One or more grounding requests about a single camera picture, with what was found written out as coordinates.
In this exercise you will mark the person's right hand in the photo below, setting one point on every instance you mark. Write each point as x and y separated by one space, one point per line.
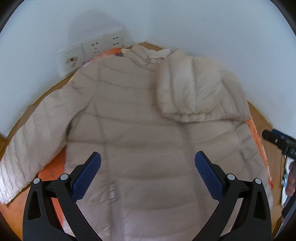
290 188

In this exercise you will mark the white wall socket panel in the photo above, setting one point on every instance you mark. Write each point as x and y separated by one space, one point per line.
74 57

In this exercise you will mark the beige puffer jacket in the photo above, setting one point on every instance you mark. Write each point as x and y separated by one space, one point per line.
146 113

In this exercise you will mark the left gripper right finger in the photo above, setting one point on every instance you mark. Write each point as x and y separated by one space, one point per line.
253 221

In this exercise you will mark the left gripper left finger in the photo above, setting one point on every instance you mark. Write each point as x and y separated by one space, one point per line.
40 220

